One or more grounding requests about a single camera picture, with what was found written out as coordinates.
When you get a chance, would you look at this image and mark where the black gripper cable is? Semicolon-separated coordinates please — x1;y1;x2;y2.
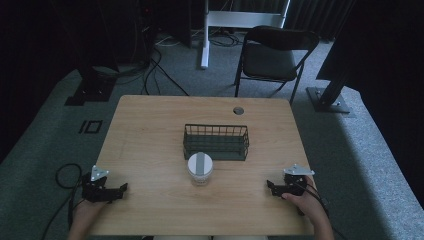
39;162;85;240
295;179;349;240

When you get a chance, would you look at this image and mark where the clear jar with white lid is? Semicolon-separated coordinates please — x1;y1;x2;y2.
186;151;214;187

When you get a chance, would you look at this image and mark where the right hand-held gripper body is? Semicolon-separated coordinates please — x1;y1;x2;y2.
282;163;316;198

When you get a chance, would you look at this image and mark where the white floor cable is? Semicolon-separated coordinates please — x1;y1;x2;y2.
155;33;183;48

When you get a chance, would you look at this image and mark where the bundle of floor cables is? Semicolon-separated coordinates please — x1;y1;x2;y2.
208;30;244;48

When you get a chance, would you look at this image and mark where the white desk frame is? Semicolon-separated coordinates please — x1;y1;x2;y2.
199;0;292;70

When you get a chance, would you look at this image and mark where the black metal stand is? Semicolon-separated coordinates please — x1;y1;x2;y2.
64;64;118;107
305;56;352;115

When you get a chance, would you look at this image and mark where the dark green wire basket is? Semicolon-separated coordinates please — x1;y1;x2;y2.
182;123;250;162

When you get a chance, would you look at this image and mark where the black floor cable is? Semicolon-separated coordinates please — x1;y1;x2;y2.
141;46;190;98

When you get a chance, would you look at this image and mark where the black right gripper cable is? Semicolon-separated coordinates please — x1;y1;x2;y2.
295;179;349;240

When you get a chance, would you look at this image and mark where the black folding chair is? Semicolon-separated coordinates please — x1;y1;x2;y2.
233;25;320;106

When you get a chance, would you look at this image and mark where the person's right hand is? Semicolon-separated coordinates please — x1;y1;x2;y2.
281;175;330;231

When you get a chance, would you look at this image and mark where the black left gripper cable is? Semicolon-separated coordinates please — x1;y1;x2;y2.
39;162;85;240

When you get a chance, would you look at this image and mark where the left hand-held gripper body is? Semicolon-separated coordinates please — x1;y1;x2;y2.
81;164;114;204

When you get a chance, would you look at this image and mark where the person's left hand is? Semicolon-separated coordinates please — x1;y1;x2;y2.
71;197;108;235

